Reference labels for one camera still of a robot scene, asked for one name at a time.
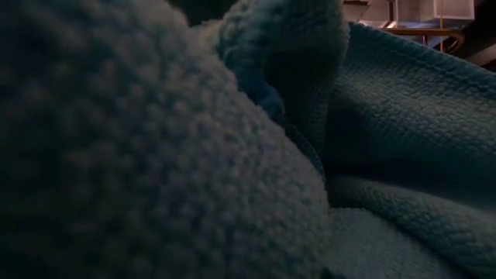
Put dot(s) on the light blue microfiber towel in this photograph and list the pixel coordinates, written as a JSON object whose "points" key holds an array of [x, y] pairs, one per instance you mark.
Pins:
{"points": [[271, 27]]}

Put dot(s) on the grey-blue microfiber towel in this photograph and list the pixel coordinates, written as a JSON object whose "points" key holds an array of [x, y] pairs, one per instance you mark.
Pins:
{"points": [[116, 155]]}

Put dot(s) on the teal microfiber towel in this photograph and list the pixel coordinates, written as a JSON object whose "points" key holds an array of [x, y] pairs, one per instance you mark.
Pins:
{"points": [[407, 116]]}

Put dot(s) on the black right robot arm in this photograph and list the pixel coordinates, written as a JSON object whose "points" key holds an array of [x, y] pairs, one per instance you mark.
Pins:
{"points": [[482, 31]]}

